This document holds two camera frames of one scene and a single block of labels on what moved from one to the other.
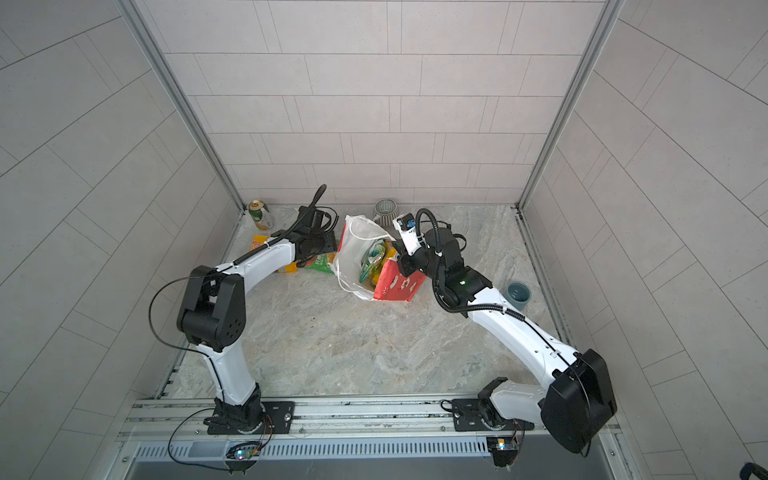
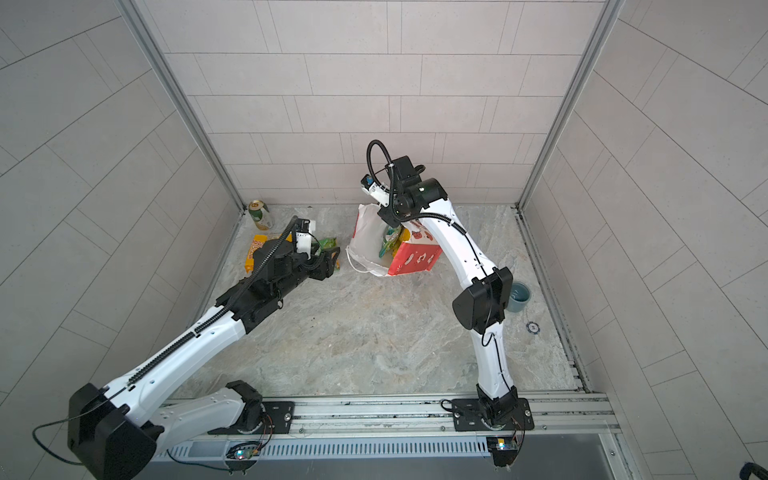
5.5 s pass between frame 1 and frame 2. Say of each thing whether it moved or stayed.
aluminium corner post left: stayed
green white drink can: stayed
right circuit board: stayed
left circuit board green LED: stayed
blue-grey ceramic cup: stayed
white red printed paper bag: moved
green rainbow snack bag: moved
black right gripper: moved
